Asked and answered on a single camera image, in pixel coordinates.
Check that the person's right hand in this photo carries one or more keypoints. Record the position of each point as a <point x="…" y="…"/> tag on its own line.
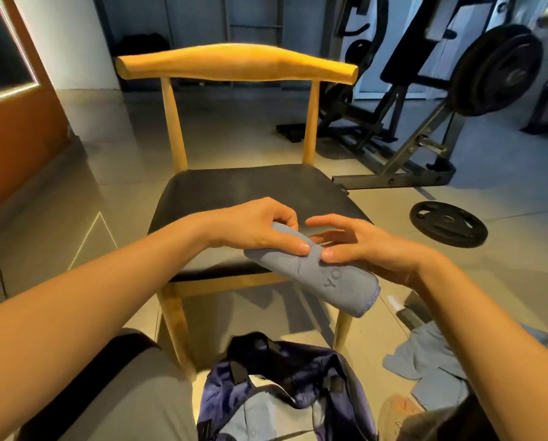
<point x="375" y="250"/>

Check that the person's left hand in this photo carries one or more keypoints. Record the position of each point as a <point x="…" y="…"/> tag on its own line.
<point x="251" y="225"/>

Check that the single blue-grey towel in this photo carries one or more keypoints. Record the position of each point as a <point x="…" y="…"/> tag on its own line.
<point x="338" y="284"/>

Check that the pile of blue-grey towels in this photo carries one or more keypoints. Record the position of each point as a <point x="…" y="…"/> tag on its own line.
<point x="430" y="363"/>

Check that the navy blue bag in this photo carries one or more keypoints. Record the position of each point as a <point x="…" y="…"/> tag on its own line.
<point x="274" y="390"/>

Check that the person's left forearm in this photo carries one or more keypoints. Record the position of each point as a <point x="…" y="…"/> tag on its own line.
<point x="81" y="326"/>

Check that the person's right forearm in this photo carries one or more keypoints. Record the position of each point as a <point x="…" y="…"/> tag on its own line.
<point x="503" y="353"/>

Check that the person's left leg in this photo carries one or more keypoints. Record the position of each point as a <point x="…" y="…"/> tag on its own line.
<point x="127" y="399"/>

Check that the wooden chair with black seat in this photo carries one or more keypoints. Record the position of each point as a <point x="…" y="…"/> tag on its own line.
<point x="228" y="188"/>

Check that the loose black weight plate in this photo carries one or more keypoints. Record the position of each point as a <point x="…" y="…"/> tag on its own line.
<point x="448" y="224"/>

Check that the black and grey gym machine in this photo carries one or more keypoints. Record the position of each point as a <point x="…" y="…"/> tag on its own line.
<point x="384" y="142"/>

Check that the grey shelf unit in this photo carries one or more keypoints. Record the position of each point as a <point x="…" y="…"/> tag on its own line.
<point x="210" y="13"/>

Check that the mounted black weight plate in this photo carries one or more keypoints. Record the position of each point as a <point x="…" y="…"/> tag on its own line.
<point x="496" y="69"/>

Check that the wall mirror with light strip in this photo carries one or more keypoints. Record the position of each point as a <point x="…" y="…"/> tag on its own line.
<point x="3" y="41"/>

